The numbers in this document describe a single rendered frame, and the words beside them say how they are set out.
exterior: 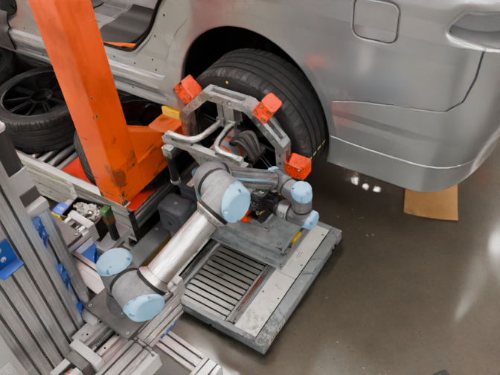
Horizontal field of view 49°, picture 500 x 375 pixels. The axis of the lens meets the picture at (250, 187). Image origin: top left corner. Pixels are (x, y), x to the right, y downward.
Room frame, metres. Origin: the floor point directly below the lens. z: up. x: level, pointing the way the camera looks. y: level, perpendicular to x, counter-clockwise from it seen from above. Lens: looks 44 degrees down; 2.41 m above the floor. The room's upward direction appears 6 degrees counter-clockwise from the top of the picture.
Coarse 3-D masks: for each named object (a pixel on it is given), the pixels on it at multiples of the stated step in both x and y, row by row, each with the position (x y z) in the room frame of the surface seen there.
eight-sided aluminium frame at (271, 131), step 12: (204, 96) 1.93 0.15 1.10; (216, 96) 1.89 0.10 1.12; (228, 96) 1.91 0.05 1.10; (240, 96) 1.87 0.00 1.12; (192, 108) 1.98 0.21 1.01; (240, 108) 1.82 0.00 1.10; (252, 108) 1.80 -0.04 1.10; (192, 120) 2.04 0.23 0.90; (252, 120) 1.79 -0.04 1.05; (192, 132) 2.05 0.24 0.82; (264, 132) 1.76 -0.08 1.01; (276, 132) 1.77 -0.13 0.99; (276, 144) 1.72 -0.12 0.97; (288, 144) 1.74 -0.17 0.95; (276, 156) 1.73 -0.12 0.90; (288, 156) 1.74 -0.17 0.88
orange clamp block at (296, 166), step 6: (294, 156) 1.74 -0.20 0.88; (300, 156) 1.73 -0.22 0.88; (288, 162) 1.70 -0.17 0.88; (294, 162) 1.70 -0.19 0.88; (300, 162) 1.70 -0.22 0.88; (306, 162) 1.69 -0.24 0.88; (288, 168) 1.69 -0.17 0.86; (294, 168) 1.68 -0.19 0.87; (300, 168) 1.66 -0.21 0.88; (306, 168) 1.67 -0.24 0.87; (288, 174) 1.69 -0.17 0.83; (294, 174) 1.68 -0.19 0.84; (300, 174) 1.66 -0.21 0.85; (306, 174) 1.67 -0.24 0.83
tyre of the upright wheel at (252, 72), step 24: (240, 48) 2.18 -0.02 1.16; (216, 72) 2.00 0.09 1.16; (240, 72) 1.95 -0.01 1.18; (264, 72) 1.95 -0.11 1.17; (288, 72) 1.98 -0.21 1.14; (264, 96) 1.85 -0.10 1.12; (288, 96) 1.86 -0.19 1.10; (312, 96) 1.93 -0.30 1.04; (288, 120) 1.79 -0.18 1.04; (312, 120) 1.84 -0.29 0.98; (312, 144) 1.79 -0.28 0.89
